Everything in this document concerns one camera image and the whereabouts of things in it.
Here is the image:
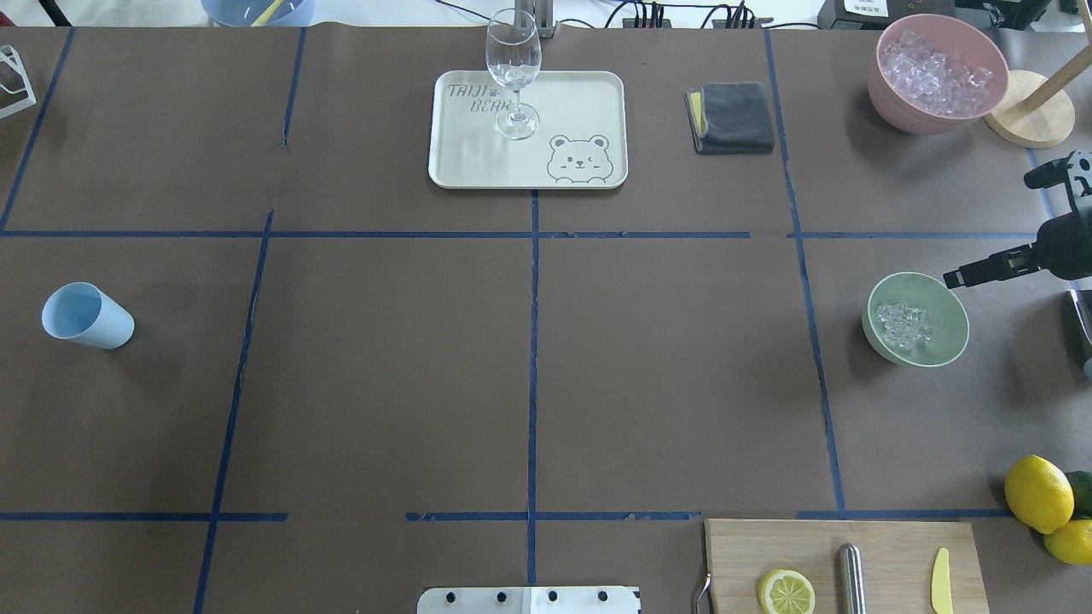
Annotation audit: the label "light blue cup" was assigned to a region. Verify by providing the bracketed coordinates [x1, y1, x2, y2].
[40, 282, 134, 350]

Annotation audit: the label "whole lemon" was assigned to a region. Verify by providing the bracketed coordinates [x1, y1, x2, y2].
[1002, 454, 1075, 534]

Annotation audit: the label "ice cubes in green bowl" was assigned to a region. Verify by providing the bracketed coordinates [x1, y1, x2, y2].
[874, 302, 933, 355]

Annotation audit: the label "green lime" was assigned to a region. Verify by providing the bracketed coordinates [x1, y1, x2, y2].
[1065, 471, 1092, 518]

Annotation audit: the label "wooden paper towel stand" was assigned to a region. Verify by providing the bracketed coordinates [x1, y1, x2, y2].
[985, 45, 1091, 147]

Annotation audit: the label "cream bear tray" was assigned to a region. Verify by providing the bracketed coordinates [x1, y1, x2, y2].
[428, 70, 629, 189]

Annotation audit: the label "yellow plastic fork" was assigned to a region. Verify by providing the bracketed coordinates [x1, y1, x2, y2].
[250, 0, 284, 27]

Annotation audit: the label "wooden cutting board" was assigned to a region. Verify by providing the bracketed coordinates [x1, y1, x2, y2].
[695, 518, 992, 614]

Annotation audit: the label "lemon half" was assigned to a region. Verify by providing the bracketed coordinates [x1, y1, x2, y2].
[757, 569, 816, 614]

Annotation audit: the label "grey folded cloth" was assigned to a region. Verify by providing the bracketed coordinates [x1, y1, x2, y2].
[685, 82, 775, 155]

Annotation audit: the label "blue bowl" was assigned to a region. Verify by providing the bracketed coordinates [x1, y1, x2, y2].
[201, 1, 317, 27]

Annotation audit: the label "white wire cup rack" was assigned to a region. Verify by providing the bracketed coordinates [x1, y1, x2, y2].
[1, 45, 38, 118]

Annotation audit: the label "pink bowl with ice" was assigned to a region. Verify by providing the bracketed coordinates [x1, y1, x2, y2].
[868, 13, 1009, 135]

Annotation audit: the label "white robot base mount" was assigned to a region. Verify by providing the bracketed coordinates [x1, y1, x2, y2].
[416, 585, 642, 613]

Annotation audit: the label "metal cylinder tool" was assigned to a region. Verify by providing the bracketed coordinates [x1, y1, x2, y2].
[836, 543, 867, 613]

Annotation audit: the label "wine glass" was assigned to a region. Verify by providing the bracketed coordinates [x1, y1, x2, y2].
[486, 8, 542, 141]

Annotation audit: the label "green bowl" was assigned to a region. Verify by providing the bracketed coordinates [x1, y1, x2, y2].
[860, 272, 970, 368]

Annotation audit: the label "yellow plastic knife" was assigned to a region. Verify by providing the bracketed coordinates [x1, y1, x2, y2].
[931, 547, 953, 614]

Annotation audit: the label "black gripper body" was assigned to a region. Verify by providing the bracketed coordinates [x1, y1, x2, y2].
[1032, 215, 1091, 279]

